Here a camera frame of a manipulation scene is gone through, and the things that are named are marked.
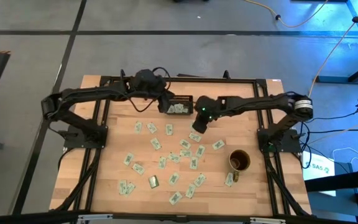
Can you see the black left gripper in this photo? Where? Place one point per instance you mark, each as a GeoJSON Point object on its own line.
{"type": "Point", "coordinates": [149, 90]}

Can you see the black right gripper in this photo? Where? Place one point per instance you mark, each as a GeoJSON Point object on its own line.
{"type": "Point", "coordinates": [207, 109]}

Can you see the white green sweetener packet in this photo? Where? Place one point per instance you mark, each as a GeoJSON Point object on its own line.
{"type": "Point", "coordinates": [174, 157]}
{"type": "Point", "coordinates": [155, 143]}
{"type": "Point", "coordinates": [186, 109]}
{"type": "Point", "coordinates": [169, 129]}
{"type": "Point", "coordinates": [122, 186]}
{"type": "Point", "coordinates": [185, 153]}
{"type": "Point", "coordinates": [128, 158]}
{"type": "Point", "coordinates": [179, 108]}
{"type": "Point", "coordinates": [130, 188]}
{"type": "Point", "coordinates": [174, 178]}
{"type": "Point", "coordinates": [218, 144]}
{"type": "Point", "coordinates": [138, 168]}
{"type": "Point", "coordinates": [175, 198]}
{"type": "Point", "coordinates": [193, 162]}
{"type": "Point", "coordinates": [185, 144]}
{"type": "Point", "coordinates": [199, 180]}
{"type": "Point", "coordinates": [138, 127]}
{"type": "Point", "coordinates": [162, 162]}
{"type": "Point", "coordinates": [194, 137]}
{"type": "Point", "coordinates": [171, 109]}
{"type": "Point", "coordinates": [200, 151]}
{"type": "Point", "coordinates": [190, 190]}
{"type": "Point", "coordinates": [229, 179]}
{"type": "Point", "coordinates": [151, 127]}

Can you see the dark green Truvia packet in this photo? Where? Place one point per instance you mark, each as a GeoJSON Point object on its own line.
{"type": "Point", "coordinates": [153, 181]}

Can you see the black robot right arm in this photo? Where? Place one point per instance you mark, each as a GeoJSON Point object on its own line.
{"type": "Point", "coordinates": [253, 101]}

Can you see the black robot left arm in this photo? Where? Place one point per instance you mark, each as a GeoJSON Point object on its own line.
{"type": "Point", "coordinates": [89, 92]}

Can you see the black slotted plastic basket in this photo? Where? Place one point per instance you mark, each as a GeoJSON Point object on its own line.
{"type": "Point", "coordinates": [192, 105]}

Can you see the white SAS box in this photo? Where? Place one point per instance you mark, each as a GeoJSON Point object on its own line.
{"type": "Point", "coordinates": [319, 168]}

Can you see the black bar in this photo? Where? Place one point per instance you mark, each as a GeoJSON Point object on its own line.
{"type": "Point", "coordinates": [337, 183]}

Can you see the black aluminium frame rail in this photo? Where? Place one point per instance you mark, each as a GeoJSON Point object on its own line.
{"type": "Point", "coordinates": [256, 119]}
{"type": "Point", "coordinates": [265, 121]}
{"type": "Point", "coordinates": [204, 80]}
{"type": "Point", "coordinates": [96, 174]}
{"type": "Point", "coordinates": [82, 174]}

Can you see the black rail clamp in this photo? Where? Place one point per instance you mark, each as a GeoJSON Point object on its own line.
{"type": "Point", "coordinates": [226, 74]}
{"type": "Point", "coordinates": [122, 74]}

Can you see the silver metal bracket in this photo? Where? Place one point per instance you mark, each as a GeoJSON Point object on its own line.
{"type": "Point", "coordinates": [267, 221]}
{"type": "Point", "coordinates": [95, 217]}

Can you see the blue metal table frame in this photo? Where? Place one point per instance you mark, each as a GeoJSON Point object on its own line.
{"type": "Point", "coordinates": [334, 80]}

